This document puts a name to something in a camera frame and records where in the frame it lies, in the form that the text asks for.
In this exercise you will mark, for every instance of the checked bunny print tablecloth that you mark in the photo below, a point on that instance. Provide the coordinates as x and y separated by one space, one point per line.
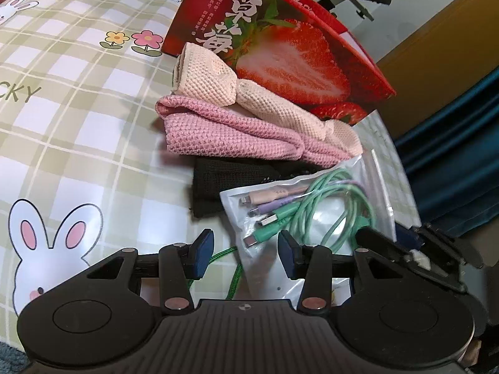
78 124

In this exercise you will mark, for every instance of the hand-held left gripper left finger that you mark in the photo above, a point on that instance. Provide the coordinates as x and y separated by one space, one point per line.
200 255

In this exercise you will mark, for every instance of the teal curtain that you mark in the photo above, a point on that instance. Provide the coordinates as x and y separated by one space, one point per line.
460 163

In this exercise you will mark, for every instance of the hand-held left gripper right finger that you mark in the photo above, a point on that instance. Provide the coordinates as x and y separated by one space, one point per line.
290 257

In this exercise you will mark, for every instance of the red strawberry print cardboard box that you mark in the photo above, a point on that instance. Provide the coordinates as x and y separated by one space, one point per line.
296 58

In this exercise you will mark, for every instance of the pink knitted headband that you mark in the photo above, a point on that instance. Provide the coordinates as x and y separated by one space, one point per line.
218 136

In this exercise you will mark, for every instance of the peach knitted headband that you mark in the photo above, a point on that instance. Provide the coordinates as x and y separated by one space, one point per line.
206 78

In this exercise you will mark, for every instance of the clear plastic bag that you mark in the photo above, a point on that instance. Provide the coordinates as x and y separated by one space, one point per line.
386 156

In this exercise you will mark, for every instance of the black knitted headband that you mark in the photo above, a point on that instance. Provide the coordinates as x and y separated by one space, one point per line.
206 191

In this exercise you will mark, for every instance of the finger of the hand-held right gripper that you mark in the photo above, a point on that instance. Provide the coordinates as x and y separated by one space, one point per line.
407 237
382 245

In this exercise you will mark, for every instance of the wooden door panel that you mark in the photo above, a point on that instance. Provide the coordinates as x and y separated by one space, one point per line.
448 46

